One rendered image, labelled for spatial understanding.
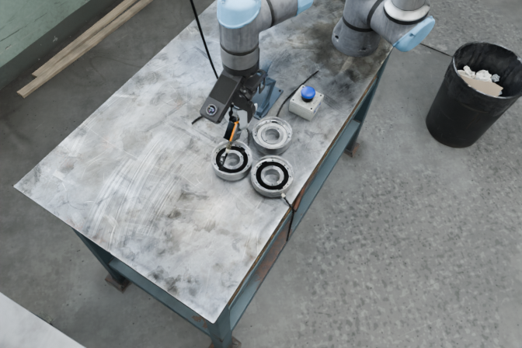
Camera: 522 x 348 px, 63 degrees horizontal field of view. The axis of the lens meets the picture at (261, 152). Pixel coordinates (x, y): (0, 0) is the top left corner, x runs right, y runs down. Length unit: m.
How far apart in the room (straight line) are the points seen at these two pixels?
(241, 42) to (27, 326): 0.81
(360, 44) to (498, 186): 1.20
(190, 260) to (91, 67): 1.74
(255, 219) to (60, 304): 1.09
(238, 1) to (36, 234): 1.55
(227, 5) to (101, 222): 0.60
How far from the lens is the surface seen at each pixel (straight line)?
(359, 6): 1.31
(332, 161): 1.82
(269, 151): 1.10
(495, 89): 2.18
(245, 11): 0.76
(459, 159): 2.33
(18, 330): 1.21
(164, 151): 1.16
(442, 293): 1.98
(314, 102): 1.20
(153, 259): 1.03
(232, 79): 0.88
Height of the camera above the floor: 1.75
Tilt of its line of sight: 57 degrees down
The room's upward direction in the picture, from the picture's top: 4 degrees clockwise
